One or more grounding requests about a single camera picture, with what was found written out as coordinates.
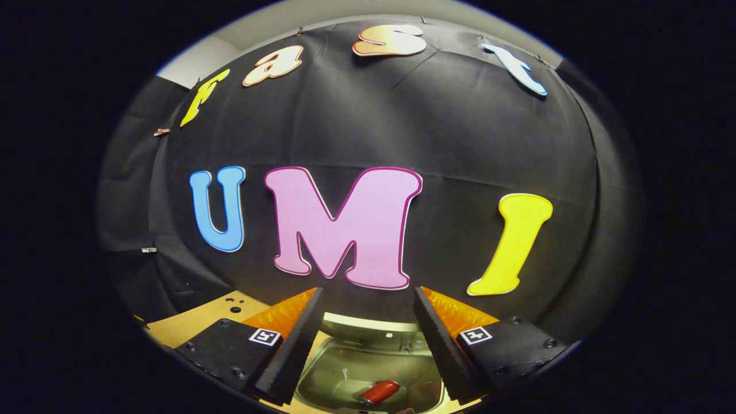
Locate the copper clip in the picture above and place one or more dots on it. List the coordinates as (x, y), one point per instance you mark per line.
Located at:
(161, 131)

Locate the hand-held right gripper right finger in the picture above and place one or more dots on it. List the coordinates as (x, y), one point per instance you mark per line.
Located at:
(440, 345)

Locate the wooden desktop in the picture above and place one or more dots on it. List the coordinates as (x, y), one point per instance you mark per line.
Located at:
(190, 325)

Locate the pale green desktop garbage bin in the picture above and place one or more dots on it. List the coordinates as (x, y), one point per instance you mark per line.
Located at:
(345, 368)

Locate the red pop can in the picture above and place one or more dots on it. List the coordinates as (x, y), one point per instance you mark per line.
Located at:
(379, 392)

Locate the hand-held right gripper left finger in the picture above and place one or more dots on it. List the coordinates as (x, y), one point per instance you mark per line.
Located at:
(296, 345)

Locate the black backdrop cloth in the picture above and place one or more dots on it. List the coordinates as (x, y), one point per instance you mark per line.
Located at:
(460, 144)

